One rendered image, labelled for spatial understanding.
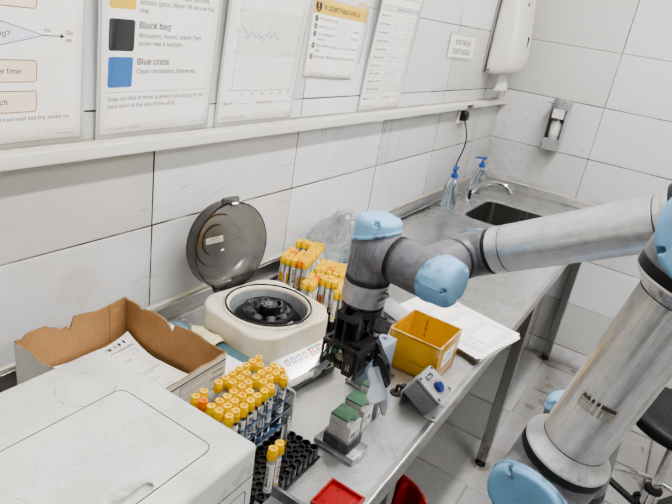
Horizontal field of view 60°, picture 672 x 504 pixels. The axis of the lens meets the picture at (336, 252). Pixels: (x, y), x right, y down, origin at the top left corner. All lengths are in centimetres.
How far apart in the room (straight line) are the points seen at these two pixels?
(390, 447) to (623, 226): 61
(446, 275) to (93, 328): 73
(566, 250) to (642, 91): 239
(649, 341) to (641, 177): 256
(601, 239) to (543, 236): 8
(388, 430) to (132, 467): 67
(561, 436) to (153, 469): 49
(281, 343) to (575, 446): 66
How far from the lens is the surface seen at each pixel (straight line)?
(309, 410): 123
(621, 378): 75
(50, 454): 69
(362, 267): 91
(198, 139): 132
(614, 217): 85
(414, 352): 137
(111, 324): 128
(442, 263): 84
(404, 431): 124
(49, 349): 122
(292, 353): 129
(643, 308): 72
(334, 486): 109
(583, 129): 327
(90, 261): 128
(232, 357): 124
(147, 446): 68
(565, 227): 88
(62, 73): 113
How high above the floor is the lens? 163
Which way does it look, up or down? 22 degrees down
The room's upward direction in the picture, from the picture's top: 9 degrees clockwise
